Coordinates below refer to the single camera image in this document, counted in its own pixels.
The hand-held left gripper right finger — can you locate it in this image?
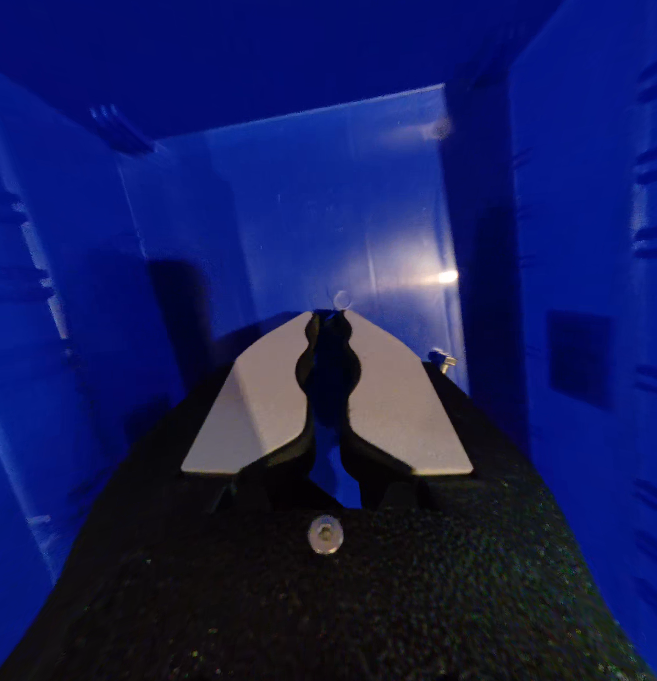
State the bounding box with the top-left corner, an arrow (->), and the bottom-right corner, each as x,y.
339,310 -> 475,477

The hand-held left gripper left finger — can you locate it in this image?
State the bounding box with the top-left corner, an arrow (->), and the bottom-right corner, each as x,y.
180,311 -> 320,477

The blue plastic bin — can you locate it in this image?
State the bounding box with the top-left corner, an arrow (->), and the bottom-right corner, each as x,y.
0,0 -> 657,681

